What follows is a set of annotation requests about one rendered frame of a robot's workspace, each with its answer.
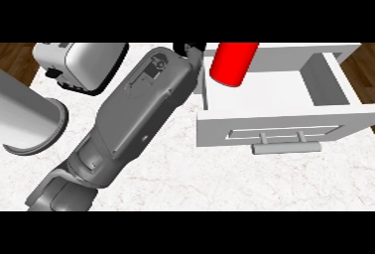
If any grey drawer handle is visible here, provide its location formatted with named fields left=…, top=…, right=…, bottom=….
left=251, top=130, right=322, bottom=156

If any white and black toaster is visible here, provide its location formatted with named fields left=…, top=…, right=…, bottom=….
left=33, top=43, right=130, bottom=97

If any white open drawer box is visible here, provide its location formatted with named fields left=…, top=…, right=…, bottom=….
left=201, top=52, right=353, bottom=112

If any red can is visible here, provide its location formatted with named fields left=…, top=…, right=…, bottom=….
left=208, top=43, right=261, bottom=88

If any white cabinet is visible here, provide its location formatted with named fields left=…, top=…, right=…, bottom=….
left=204, top=43, right=363, bottom=72

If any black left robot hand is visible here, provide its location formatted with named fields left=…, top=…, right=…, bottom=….
left=173, top=43, right=208, bottom=59

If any grey cylindrical pot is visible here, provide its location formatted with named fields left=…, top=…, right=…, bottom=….
left=0, top=68, right=71, bottom=157

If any white drawer front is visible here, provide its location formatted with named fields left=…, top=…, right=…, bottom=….
left=195, top=104, right=375, bottom=149

